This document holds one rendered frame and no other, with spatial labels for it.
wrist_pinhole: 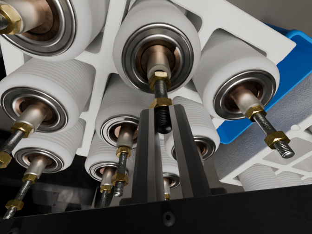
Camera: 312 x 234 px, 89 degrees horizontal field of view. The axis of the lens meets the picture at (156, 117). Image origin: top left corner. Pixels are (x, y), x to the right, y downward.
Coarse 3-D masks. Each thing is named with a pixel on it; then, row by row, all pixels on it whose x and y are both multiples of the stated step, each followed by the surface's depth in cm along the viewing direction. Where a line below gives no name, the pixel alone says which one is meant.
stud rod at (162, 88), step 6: (156, 84) 13; (162, 84) 13; (156, 90) 12; (162, 90) 12; (156, 96) 12; (162, 96) 11; (156, 114) 10; (162, 114) 10; (168, 114) 10; (156, 120) 10; (162, 120) 9; (168, 120) 9; (156, 126) 10; (162, 126) 9; (168, 126) 9; (162, 132) 10; (168, 132) 10
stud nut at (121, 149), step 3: (120, 147) 21; (123, 147) 21; (126, 147) 21; (117, 150) 21; (120, 150) 20; (123, 150) 21; (126, 150) 21; (129, 150) 21; (117, 153) 21; (120, 153) 21; (126, 153) 21; (129, 153) 21; (117, 156) 21; (129, 156) 21
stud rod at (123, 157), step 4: (120, 156) 20; (124, 156) 20; (120, 160) 20; (124, 160) 20; (120, 164) 19; (124, 164) 20; (120, 168) 19; (124, 168) 19; (120, 172) 19; (124, 172) 19; (116, 184) 18; (120, 184) 18; (116, 188) 17; (120, 188) 17; (116, 192) 17; (120, 192) 17; (116, 196) 17; (120, 196) 17
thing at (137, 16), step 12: (144, 0) 20; (156, 0) 18; (168, 0) 21; (132, 12) 16; (144, 12) 14; (156, 12) 14; (168, 12) 14; (180, 12) 16; (132, 24) 15; (144, 24) 14; (180, 24) 15; (192, 24) 15; (120, 36) 15; (192, 36) 15; (120, 48) 16; (120, 60) 17; (120, 72) 18; (192, 72) 18
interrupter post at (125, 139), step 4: (124, 128) 23; (120, 132) 23; (124, 132) 23; (128, 132) 23; (132, 132) 23; (120, 136) 22; (124, 136) 22; (128, 136) 22; (132, 136) 23; (120, 140) 22; (124, 140) 21; (128, 140) 22; (132, 140) 23; (120, 144) 21; (124, 144) 21; (128, 144) 21; (132, 144) 22; (116, 148) 22
